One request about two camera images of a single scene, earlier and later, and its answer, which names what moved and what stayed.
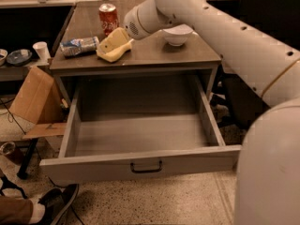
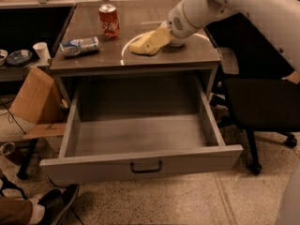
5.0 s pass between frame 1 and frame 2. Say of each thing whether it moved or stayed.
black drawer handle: stayed
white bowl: stayed
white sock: stayed
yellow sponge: moved
